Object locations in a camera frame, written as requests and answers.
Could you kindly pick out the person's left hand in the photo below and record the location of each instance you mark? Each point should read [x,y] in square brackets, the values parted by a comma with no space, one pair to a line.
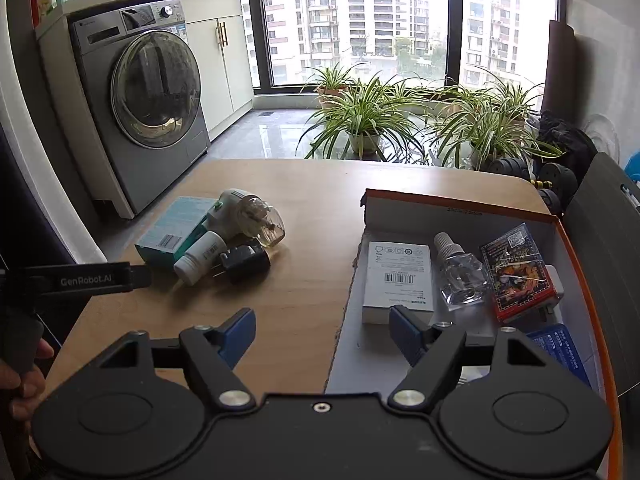
[30,382]

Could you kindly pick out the white plastic bottle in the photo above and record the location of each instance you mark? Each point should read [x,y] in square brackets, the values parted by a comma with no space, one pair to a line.
[200,257]

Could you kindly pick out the blue printed card pack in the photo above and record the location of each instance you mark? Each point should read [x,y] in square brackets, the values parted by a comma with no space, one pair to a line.
[520,275]

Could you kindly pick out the white charger plug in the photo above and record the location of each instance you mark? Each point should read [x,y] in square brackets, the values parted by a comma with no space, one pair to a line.
[556,285]

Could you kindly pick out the blue box with barcode label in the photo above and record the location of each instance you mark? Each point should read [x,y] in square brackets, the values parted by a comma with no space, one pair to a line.
[560,355]

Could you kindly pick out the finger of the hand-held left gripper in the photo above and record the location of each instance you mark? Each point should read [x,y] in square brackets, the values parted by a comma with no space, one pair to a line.
[141,276]

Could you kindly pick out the black bag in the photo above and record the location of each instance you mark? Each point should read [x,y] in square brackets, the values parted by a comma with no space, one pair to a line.
[565,135]

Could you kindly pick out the orange-rimmed cardboard box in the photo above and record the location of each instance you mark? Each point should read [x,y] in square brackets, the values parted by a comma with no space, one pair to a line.
[360,357]

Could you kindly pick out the white fan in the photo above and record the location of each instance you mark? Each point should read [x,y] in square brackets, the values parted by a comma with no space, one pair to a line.
[602,135]

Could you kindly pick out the small potted spider plant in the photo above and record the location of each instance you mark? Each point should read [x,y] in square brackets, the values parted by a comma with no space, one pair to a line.
[332,82]

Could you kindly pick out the black power adapter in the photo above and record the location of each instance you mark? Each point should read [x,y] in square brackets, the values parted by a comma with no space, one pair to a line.
[245,262]

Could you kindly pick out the rolled brown mat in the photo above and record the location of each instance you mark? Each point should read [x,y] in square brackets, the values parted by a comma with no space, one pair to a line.
[561,65]

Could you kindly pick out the large spider plant white pot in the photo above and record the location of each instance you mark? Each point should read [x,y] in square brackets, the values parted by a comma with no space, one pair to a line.
[365,115]

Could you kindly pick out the clear liquid refill bottle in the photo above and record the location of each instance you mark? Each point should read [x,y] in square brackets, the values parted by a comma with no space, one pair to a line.
[462,275]

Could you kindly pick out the black dumbbell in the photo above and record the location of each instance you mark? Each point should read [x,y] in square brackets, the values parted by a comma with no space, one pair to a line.
[512,167]
[557,180]

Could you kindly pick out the black-framed window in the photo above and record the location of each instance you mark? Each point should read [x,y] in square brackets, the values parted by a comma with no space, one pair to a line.
[360,20]

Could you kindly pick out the grey front-load washing machine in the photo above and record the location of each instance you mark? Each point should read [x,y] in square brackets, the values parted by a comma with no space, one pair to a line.
[150,110]

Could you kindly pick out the white repellent device with bottle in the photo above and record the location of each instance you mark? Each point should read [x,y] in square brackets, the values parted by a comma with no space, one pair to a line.
[240,215]

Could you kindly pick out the grey chair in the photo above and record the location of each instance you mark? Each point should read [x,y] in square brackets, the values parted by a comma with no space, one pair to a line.
[600,220]

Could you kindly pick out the grey white carton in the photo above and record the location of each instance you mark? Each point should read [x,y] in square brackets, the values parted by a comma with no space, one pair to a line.
[397,280]

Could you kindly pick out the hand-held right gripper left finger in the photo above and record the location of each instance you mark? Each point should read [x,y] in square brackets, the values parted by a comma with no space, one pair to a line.
[240,331]

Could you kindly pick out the teal carton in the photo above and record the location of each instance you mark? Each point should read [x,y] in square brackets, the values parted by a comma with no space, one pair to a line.
[165,230]

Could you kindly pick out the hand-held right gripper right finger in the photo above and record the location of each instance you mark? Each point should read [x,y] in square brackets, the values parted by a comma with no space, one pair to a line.
[406,334]

